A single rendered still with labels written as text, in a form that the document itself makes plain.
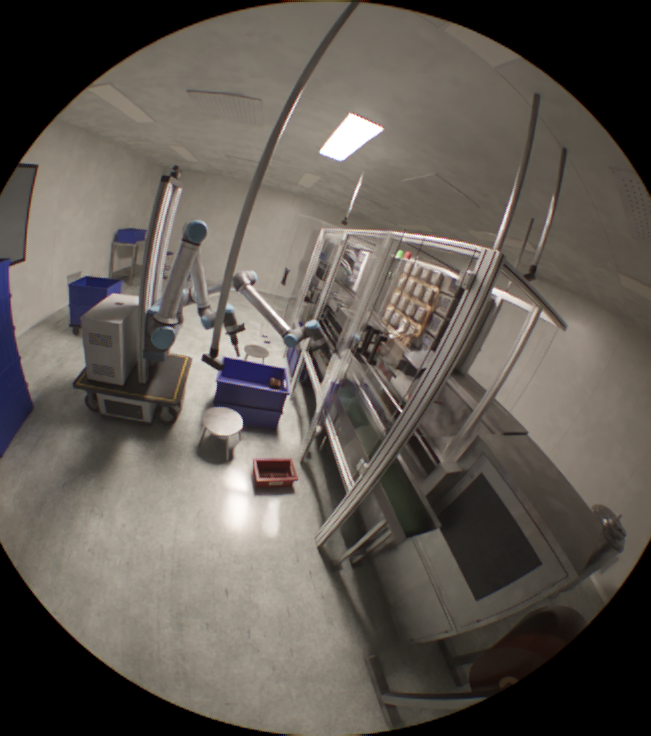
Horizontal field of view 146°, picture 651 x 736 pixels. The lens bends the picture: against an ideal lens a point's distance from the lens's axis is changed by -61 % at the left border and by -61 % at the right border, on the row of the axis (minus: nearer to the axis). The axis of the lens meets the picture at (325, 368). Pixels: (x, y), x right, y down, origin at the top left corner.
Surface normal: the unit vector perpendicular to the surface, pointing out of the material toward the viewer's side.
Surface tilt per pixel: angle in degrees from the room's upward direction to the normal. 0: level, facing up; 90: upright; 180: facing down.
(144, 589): 0
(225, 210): 90
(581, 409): 90
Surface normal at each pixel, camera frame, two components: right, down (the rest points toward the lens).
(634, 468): -0.92, -0.18
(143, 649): 0.33, -0.84
